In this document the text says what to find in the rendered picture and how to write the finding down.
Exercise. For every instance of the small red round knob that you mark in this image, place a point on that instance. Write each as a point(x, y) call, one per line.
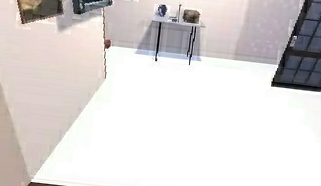
point(107, 43)

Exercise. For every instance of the white table with black legs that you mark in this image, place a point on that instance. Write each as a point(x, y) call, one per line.
point(176, 21)

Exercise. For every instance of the thin grey upright stand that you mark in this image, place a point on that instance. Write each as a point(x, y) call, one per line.
point(178, 13)

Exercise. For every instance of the blue and white round object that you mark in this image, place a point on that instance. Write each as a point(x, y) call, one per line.
point(162, 10)

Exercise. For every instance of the black glass panel door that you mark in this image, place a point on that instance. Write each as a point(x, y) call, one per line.
point(318, 42)

